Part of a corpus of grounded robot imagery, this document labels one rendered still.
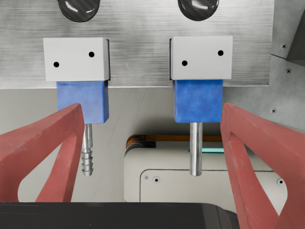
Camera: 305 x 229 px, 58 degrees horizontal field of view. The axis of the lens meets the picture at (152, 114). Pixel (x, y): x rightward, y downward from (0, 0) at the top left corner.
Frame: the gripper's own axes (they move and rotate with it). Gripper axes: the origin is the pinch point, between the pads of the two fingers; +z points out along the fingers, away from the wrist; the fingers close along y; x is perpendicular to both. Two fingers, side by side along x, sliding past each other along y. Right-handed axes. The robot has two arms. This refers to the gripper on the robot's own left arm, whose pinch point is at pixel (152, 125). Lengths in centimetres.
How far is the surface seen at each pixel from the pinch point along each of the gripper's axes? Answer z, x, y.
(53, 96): 85, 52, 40
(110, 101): 85, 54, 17
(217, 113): 10.7, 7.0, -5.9
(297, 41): 18.8, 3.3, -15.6
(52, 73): 11.2, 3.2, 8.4
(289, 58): 18.3, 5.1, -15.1
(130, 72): 13.6, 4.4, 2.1
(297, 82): 18.0, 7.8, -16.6
